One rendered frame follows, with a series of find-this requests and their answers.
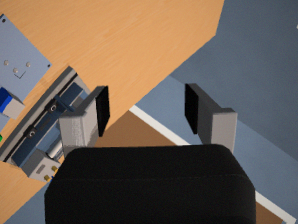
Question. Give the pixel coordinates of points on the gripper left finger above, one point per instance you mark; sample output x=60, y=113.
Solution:
x=82, y=127

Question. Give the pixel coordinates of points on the grey block with blue end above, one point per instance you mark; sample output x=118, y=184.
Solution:
x=10, y=105

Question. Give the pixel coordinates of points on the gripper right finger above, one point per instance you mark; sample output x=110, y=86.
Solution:
x=213, y=124

